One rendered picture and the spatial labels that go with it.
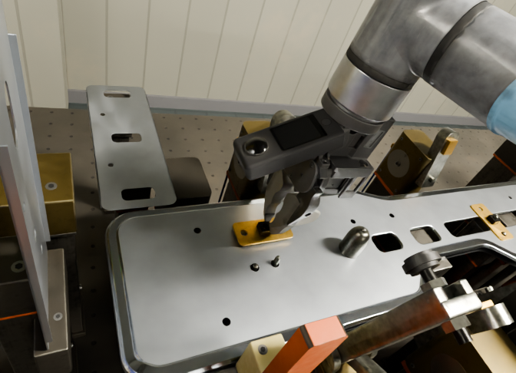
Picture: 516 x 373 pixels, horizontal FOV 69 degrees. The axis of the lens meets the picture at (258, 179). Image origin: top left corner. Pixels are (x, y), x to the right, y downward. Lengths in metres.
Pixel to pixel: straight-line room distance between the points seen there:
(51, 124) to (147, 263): 0.72
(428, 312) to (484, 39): 0.21
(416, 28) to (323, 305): 0.33
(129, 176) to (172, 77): 1.81
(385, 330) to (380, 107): 0.20
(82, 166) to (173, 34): 1.35
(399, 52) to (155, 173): 0.37
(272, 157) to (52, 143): 0.78
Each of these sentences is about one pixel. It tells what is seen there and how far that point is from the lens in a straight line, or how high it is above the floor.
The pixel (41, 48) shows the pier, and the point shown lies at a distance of 2.03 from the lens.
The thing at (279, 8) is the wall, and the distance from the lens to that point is 2.31.
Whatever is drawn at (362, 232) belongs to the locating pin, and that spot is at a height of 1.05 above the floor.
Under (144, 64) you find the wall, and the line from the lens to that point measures 2.30.
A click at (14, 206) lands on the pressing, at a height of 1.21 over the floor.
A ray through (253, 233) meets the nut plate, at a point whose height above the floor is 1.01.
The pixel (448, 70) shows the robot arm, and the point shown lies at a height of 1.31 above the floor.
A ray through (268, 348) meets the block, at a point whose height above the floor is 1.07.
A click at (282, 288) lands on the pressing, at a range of 0.50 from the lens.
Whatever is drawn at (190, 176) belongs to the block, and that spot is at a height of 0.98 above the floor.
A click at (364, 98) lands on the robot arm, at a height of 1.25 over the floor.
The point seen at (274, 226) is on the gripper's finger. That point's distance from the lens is 0.50.
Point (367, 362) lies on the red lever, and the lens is 0.40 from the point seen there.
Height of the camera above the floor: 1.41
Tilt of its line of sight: 42 degrees down
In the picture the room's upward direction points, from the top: 22 degrees clockwise
